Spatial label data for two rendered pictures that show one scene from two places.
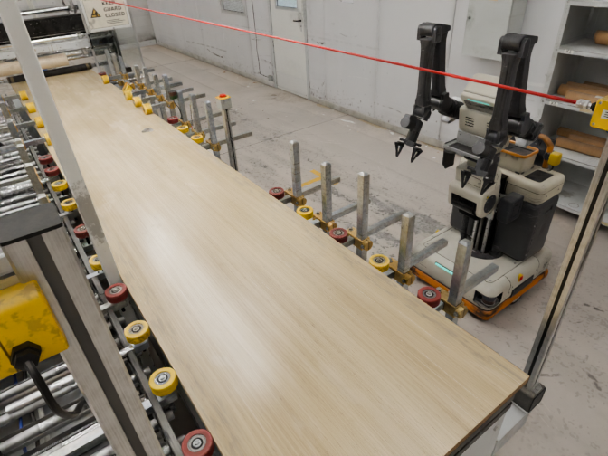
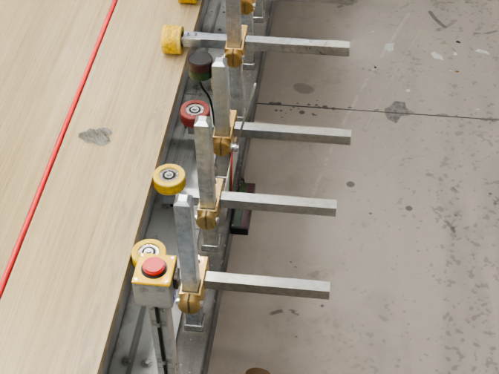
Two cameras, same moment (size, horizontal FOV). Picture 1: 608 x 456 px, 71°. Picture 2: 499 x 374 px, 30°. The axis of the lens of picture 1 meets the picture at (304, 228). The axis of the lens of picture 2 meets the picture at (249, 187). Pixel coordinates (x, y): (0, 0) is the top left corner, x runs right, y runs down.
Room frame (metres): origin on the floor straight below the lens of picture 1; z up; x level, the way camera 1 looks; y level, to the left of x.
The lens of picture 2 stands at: (1.90, -0.41, 2.51)
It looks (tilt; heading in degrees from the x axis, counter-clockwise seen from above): 45 degrees down; 42
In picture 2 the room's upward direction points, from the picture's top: 1 degrees counter-clockwise
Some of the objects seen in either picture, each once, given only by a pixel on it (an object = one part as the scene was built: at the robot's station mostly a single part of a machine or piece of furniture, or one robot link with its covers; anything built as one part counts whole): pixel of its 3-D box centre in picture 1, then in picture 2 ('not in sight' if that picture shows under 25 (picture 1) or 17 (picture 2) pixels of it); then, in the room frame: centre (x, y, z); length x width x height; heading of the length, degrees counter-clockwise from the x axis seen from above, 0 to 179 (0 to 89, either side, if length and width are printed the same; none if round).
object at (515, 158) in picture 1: (511, 156); not in sight; (2.24, -1.23, 0.87); 0.23 x 0.15 x 0.11; 34
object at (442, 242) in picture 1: (412, 261); not in sight; (1.43, -0.45, 0.80); 0.43 x 0.03 x 0.04; 124
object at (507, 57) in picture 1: (504, 93); not in sight; (1.74, -0.86, 1.40); 0.11 x 0.06 x 0.43; 34
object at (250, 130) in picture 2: (197, 119); (269, 131); (3.31, 0.78, 0.84); 0.43 x 0.03 x 0.04; 124
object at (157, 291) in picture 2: (223, 102); (156, 281); (2.58, 0.43, 1.18); 0.07 x 0.07 x 0.08; 34
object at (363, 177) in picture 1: (362, 222); not in sight; (1.55, -0.26, 0.94); 0.04 x 0.04 x 0.48; 34
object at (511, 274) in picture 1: (478, 261); not in sight; (2.18, -1.13, 0.16); 0.67 x 0.64 x 0.25; 124
